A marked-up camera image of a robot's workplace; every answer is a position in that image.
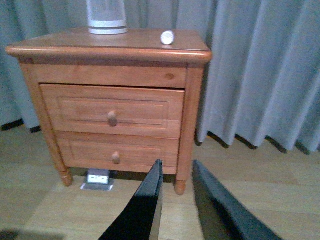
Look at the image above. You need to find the floor power socket box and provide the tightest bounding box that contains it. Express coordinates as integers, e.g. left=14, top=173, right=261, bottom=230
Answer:
left=80, top=168, right=114, bottom=192

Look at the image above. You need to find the wooden nightstand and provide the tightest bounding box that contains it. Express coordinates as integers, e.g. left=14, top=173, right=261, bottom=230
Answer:
left=6, top=28, right=212, bottom=195

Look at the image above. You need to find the grey curtain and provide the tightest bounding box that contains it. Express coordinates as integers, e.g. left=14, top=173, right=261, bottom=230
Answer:
left=0, top=0, right=320, bottom=152

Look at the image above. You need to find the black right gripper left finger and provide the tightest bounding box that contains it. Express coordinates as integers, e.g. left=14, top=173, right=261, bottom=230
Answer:
left=100, top=159, right=164, bottom=240

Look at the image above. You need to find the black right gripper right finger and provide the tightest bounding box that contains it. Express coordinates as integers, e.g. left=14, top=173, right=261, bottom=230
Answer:
left=192, top=160, right=281, bottom=240

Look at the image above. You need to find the wooden drawer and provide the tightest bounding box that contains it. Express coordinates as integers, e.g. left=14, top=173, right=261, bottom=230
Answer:
left=57, top=131, right=179, bottom=175
left=40, top=84, right=185, bottom=139

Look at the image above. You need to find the white air purifier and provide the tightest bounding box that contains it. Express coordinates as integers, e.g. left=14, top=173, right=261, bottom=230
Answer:
left=86, top=0, right=128, bottom=35

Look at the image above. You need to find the white medicine bottle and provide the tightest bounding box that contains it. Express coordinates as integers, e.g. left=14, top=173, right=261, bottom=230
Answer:
left=160, top=30, right=175, bottom=46

